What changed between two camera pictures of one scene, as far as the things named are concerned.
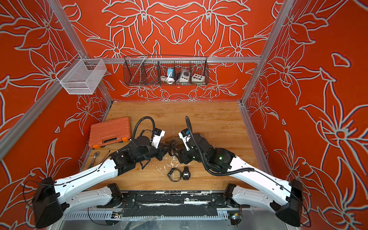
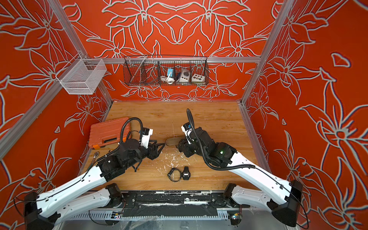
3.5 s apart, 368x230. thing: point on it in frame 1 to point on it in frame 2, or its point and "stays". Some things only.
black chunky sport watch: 170,172 stays
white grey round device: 185,76 stays
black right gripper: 183,155 to 186,148
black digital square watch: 186,174 stays
